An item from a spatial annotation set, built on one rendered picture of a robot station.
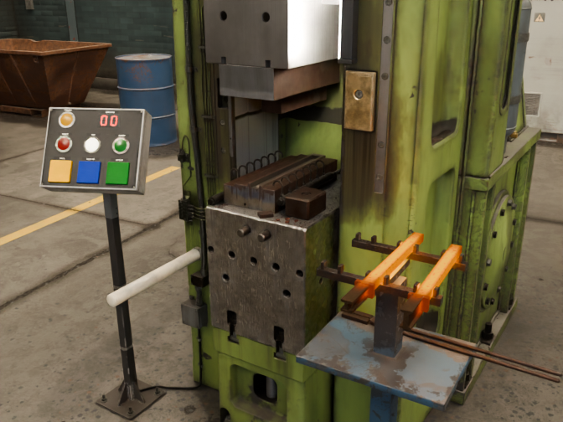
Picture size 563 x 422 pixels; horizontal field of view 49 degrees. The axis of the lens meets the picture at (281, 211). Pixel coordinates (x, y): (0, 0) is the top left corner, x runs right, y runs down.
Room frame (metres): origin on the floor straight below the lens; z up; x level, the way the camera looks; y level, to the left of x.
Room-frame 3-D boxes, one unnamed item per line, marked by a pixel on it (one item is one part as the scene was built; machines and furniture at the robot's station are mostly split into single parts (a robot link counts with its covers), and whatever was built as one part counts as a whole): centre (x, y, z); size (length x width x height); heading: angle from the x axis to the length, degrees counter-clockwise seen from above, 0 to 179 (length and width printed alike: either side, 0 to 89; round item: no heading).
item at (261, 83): (2.03, -0.01, 1.32); 0.42 x 0.20 x 0.10; 148
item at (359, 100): (1.80, -0.23, 1.27); 0.09 x 0.02 x 0.17; 58
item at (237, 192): (2.03, -0.01, 0.96); 0.42 x 0.20 x 0.09; 148
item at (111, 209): (2.08, 0.62, 0.54); 0.04 x 0.04 x 1.08; 58
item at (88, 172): (1.96, 0.64, 1.01); 0.07 x 0.05 x 0.07; 83
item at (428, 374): (1.41, -0.28, 0.66); 0.40 x 0.30 x 0.02; 59
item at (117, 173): (1.95, 0.54, 1.01); 0.07 x 0.05 x 0.07; 83
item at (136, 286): (1.96, 0.44, 0.62); 0.44 x 0.05 x 0.05; 148
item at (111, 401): (2.09, 0.62, 0.05); 0.22 x 0.22 x 0.09; 58
